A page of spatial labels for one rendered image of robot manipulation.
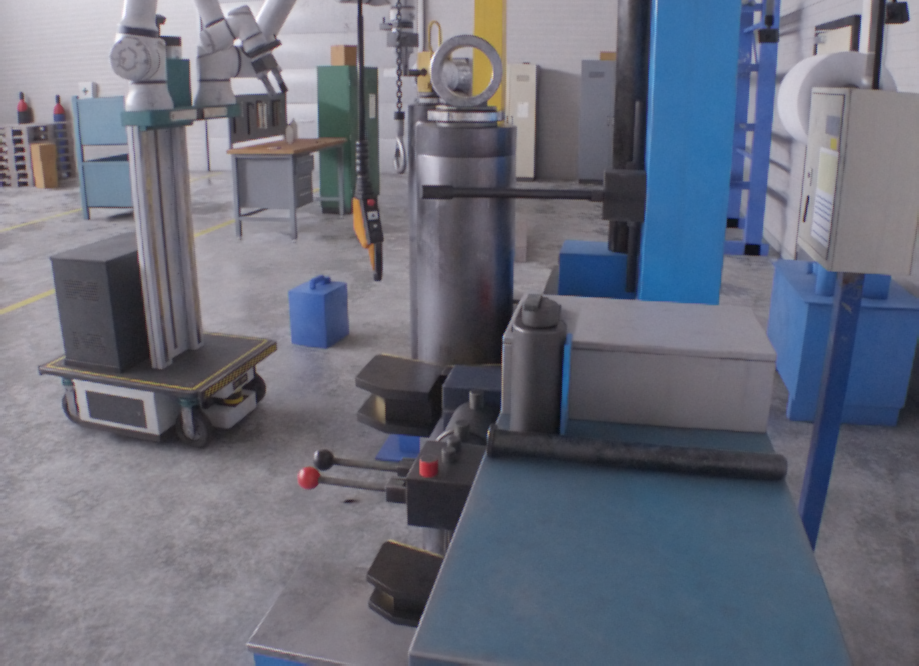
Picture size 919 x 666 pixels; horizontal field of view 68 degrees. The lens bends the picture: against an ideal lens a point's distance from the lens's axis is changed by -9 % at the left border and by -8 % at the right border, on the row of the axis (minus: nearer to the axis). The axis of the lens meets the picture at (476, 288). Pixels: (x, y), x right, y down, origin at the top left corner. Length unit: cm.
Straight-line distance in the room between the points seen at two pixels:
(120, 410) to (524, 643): 294
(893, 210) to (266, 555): 218
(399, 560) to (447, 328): 54
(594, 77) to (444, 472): 1073
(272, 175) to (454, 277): 611
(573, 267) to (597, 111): 1000
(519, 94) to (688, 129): 1027
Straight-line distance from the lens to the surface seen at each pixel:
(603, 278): 169
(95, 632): 254
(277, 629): 217
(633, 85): 166
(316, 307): 445
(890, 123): 173
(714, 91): 146
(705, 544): 89
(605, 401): 113
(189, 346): 373
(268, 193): 762
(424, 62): 290
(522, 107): 1169
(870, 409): 393
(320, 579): 232
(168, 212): 354
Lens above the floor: 156
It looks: 16 degrees down
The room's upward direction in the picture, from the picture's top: 1 degrees clockwise
